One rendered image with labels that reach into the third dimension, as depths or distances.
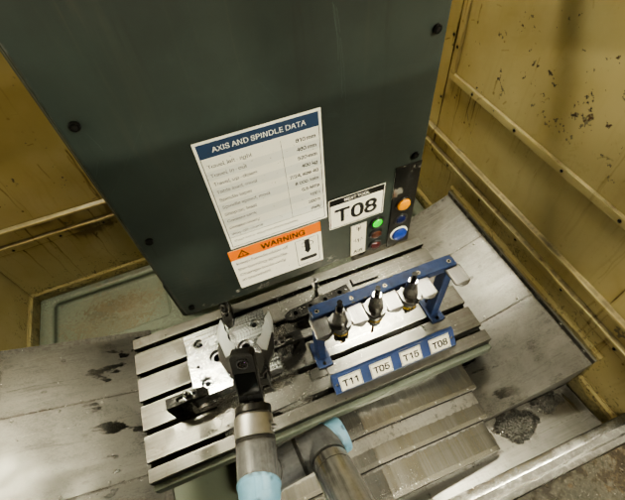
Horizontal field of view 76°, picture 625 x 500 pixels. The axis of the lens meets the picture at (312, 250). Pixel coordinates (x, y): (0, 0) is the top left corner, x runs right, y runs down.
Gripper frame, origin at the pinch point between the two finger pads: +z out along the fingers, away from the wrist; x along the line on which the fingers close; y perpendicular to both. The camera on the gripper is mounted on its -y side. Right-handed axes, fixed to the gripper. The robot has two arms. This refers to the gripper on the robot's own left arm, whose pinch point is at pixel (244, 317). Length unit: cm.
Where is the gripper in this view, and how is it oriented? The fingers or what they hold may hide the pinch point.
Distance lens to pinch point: 90.1
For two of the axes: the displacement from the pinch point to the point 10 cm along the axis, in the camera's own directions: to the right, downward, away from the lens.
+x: 9.8, -1.7, 0.4
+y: 0.7, 5.7, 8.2
